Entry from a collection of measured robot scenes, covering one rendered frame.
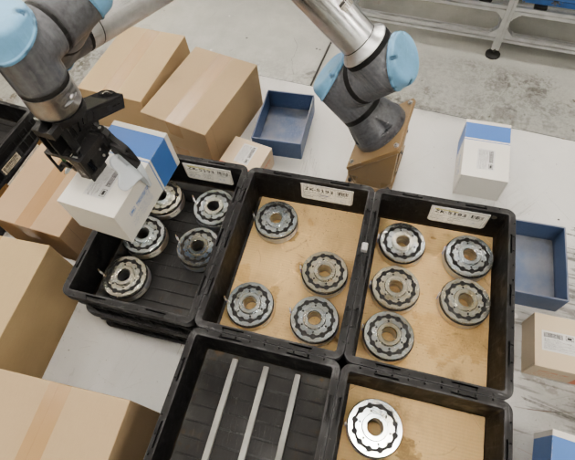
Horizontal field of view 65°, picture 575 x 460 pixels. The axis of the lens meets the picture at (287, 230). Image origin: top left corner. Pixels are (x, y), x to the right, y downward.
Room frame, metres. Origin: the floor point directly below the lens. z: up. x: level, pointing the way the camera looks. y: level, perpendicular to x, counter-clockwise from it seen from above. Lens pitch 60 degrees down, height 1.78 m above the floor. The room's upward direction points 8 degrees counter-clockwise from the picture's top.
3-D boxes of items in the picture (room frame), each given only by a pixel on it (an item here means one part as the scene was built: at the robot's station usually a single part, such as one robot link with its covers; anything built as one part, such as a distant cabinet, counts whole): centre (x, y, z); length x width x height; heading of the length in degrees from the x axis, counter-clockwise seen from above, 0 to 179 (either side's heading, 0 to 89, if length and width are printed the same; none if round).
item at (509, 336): (0.32, -0.28, 0.92); 0.40 x 0.30 x 0.02; 159
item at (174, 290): (0.54, 0.28, 0.87); 0.40 x 0.30 x 0.11; 159
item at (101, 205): (0.55, 0.30, 1.09); 0.20 x 0.12 x 0.09; 153
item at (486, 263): (0.40, -0.39, 0.86); 0.10 x 0.10 x 0.01
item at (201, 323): (0.43, 0.00, 0.92); 0.40 x 0.30 x 0.02; 159
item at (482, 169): (0.73, -0.57, 0.75); 0.20 x 0.12 x 0.09; 158
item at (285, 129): (0.97, -0.04, 0.74); 0.20 x 0.15 x 0.07; 160
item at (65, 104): (0.53, 0.31, 1.33); 0.08 x 0.08 x 0.05
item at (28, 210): (0.77, 0.59, 0.78); 0.30 x 0.22 x 0.16; 155
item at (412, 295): (0.35, -0.21, 0.86); 0.10 x 0.10 x 0.01
